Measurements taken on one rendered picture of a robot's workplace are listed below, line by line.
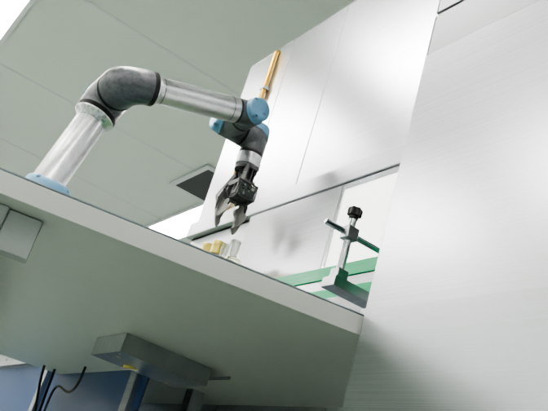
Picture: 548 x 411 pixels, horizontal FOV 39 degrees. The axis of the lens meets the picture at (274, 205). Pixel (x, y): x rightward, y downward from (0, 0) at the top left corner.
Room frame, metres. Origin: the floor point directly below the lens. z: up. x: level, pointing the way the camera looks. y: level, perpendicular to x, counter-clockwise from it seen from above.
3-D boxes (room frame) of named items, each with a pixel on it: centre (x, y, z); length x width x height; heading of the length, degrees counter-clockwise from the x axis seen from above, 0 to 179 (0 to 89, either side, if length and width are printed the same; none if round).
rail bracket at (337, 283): (1.37, -0.17, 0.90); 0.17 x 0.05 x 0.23; 118
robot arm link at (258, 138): (2.17, 0.12, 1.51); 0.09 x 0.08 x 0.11; 118
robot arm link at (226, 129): (2.11, 0.20, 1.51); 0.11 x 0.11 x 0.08; 28
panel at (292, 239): (1.94, -0.17, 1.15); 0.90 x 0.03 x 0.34; 28
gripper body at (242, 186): (2.17, 0.11, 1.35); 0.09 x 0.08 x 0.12; 28
